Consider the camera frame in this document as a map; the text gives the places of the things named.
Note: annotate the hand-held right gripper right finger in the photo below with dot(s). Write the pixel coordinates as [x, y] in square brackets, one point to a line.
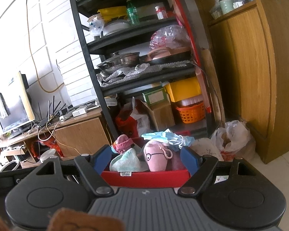
[191, 161]

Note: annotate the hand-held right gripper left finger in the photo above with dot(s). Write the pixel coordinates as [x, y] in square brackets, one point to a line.
[102, 160]

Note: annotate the green towel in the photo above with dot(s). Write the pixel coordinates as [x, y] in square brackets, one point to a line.
[126, 161]

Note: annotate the pink knit hat doll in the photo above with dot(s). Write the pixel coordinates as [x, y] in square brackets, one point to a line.
[122, 144]

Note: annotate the pink pig plush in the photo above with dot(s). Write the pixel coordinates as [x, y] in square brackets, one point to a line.
[156, 161]

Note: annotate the blue face mask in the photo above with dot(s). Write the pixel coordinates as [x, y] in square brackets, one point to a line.
[163, 137]

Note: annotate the red cardboard box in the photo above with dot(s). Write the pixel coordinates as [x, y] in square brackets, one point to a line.
[147, 178]

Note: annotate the dark round bin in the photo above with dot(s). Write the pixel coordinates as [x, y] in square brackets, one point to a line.
[10, 166]

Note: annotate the wooden tv stand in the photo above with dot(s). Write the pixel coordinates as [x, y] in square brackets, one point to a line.
[81, 134]

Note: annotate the orange plastic basket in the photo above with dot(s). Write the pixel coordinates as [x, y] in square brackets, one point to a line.
[190, 115]

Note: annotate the translucent plastic bag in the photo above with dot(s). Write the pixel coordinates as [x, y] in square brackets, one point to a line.
[233, 137]

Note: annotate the stainless steel thermos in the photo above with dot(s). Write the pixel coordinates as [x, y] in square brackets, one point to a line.
[47, 155]

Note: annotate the red and white plastic bag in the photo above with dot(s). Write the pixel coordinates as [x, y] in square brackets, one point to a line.
[139, 122]

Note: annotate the white power adapters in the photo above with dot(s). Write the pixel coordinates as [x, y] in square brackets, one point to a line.
[78, 112]

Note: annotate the brown cardboard box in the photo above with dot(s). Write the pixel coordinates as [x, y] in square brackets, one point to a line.
[161, 116]

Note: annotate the white power strip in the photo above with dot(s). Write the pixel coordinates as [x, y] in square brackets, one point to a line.
[110, 102]

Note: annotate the clear plastic cups stack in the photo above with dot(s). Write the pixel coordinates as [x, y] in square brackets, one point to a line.
[190, 101]

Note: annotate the brown fuzzy cloth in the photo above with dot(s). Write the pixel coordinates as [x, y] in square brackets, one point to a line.
[86, 221]

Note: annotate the black router with antennas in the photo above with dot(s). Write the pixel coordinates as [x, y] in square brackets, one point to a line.
[45, 122]

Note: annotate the flat screen monitor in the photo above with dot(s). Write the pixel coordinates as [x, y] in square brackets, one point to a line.
[14, 110]

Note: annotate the yellow box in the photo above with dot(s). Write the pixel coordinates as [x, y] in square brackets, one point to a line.
[183, 89]

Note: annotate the green box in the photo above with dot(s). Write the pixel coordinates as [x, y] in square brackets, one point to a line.
[156, 97]

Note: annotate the small steel pot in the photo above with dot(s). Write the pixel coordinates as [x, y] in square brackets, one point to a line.
[106, 67]

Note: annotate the bubble wrap sheet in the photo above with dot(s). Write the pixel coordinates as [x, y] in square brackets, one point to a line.
[134, 71]

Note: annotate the large steel pot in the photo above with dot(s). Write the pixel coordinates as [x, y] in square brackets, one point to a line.
[127, 59]

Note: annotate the wooden cabinet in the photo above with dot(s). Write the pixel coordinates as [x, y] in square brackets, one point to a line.
[255, 77]

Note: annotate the frying pan with pink lid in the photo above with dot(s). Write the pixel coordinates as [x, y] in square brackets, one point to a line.
[168, 57]

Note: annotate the tall red board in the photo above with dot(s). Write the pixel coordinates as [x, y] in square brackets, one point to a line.
[195, 53]

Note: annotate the black shelf rack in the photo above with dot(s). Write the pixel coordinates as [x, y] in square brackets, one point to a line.
[86, 45]

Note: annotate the clear red-print plastic bag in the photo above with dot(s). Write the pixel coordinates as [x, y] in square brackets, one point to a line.
[168, 37]

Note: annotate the white bowl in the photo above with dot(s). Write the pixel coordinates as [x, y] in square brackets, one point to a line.
[115, 27]

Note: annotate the yellow bag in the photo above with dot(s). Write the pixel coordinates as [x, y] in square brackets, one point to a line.
[113, 12]

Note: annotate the green plastic bottle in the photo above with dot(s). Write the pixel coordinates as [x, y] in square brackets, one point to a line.
[133, 14]

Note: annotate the red and white jar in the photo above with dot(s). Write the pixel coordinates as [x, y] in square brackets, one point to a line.
[161, 13]

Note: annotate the pale green mug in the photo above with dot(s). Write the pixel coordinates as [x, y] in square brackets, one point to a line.
[226, 7]

